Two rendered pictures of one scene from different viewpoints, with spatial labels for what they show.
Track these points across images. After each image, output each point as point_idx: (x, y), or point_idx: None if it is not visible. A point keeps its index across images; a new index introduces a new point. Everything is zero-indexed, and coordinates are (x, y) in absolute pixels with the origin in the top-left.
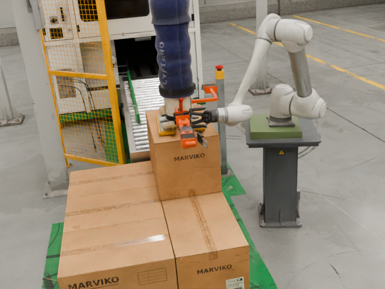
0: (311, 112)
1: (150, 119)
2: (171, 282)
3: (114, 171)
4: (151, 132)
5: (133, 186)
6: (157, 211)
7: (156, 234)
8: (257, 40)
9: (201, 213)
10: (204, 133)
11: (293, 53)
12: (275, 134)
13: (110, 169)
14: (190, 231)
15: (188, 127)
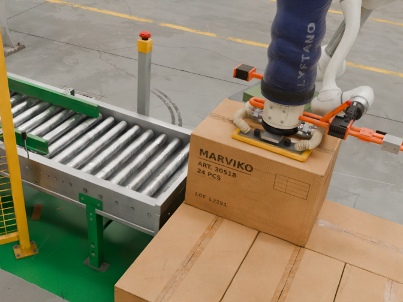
0: (340, 73)
1: (231, 143)
2: None
3: (175, 244)
4: (282, 162)
5: (241, 249)
6: (327, 261)
7: (382, 287)
8: (353, 0)
9: (359, 234)
10: (328, 136)
11: (370, 10)
12: (310, 108)
13: (161, 245)
14: (393, 260)
15: (393, 137)
